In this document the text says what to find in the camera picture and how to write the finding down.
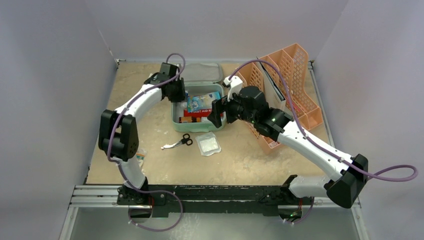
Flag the black handled scissors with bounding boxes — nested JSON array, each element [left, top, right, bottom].
[[161, 133, 193, 150]]

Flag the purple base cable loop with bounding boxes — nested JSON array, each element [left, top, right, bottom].
[[128, 193, 185, 233]]

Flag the bandage box in bag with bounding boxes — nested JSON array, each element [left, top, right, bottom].
[[135, 148, 147, 168]]

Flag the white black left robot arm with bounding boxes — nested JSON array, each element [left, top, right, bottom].
[[98, 62, 186, 205]]

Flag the mint green open case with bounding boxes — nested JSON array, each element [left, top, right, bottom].
[[171, 63, 226, 133]]

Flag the brown glass medicine bottle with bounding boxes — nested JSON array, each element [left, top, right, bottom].
[[178, 116, 202, 124]]

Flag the red first aid pouch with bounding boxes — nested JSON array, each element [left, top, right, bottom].
[[183, 108, 212, 118]]

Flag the peach plastic file organizer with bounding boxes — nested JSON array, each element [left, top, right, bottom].
[[237, 43, 324, 156]]

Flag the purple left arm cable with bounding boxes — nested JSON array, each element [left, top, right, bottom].
[[105, 53, 186, 200]]

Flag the white gauze packets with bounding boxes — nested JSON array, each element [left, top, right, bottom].
[[195, 132, 222, 157]]

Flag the grey folder in organizer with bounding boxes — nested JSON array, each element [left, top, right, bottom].
[[255, 62, 286, 110]]

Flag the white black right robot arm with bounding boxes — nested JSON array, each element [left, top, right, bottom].
[[207, 86, 369, 209]]

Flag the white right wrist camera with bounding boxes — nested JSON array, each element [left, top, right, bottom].
[[223, 76, 243, 101]]

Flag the blue wet wipes packet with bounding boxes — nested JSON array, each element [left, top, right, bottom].
[[187, 91, 221, 112]]

